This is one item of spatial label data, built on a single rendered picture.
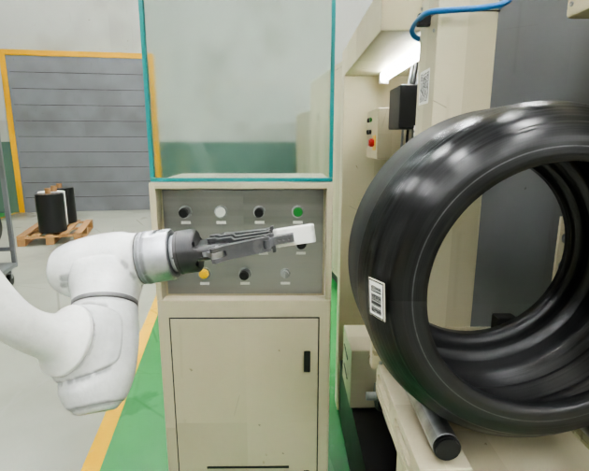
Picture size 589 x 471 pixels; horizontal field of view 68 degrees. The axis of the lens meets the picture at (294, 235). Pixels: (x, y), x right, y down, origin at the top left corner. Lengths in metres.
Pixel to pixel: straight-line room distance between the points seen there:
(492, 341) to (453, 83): 0.56
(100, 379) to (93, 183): 9.25
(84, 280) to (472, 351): 0.79
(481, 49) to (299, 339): 0.95
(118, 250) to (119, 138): 8.99
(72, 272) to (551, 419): 0.79
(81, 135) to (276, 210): 8.67
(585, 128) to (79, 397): 0.79
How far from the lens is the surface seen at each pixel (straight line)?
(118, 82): 9.78
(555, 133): 0.72
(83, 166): 9.92
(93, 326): 0.69
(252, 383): 1.52
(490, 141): 0.68
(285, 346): 1.45
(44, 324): 0.67
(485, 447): 1.02
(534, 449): 1.05
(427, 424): 0.85
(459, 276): 1.11
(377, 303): 0.68
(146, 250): 0.75
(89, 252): 0.78
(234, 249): 0.70
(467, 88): 1.07
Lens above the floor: 1.39
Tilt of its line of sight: 12 degrees down
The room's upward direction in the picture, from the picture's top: straight up
